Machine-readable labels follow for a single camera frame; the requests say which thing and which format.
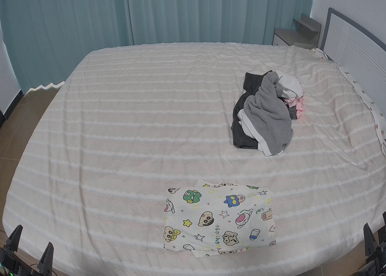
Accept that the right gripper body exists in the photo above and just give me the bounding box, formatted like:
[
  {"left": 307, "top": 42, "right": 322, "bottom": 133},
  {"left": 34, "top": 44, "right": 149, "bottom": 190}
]
[{"left": 363, "top": 255, "right": 386, "bottom": 276}]

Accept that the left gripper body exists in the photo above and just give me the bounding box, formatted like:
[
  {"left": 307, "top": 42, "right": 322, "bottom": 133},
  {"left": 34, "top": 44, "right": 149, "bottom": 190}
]
[{"left": 0, "top": 248, "right": 40, "bottom": 276}]

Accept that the grey bedside table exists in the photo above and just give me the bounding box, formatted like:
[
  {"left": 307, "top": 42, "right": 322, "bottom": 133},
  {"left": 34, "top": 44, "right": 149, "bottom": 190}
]
[{"left": 273, "top": 13, "right": 322, "bottom": 48}]

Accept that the white printed pyjama top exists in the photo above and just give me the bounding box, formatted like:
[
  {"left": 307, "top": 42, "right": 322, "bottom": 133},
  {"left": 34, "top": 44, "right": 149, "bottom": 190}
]
[{"left": 163, "top": 179, "right": 277, "bottom": 258}]

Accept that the blue-green curtain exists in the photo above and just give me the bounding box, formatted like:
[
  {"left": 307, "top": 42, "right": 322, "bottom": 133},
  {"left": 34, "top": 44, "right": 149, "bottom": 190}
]
[
  {"left": 125, "top": 0, "right": 316, "bottom": 47},
  {"left": 0, "top": 0, "right": 134, "bottom": 92}
]

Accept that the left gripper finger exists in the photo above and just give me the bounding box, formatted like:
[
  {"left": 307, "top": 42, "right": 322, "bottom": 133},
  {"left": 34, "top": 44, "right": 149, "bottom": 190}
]
[
  {"left": 5, "top": 224, "right": 24, "bottom": 258},
  {"left": 37, "top": 242, "right": 54, "bottom": 276}
]

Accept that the bed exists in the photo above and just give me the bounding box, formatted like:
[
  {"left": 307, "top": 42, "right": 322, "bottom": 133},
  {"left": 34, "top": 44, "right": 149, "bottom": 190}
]
[{"left": 0, "top": 7, "right": 386, "bottom": 276}]

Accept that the pile of clothes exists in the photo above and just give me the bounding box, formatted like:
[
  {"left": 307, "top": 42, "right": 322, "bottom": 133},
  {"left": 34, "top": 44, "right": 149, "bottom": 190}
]
[{"left": 231, "top": 70, "right": 306, "bottom": 157}]

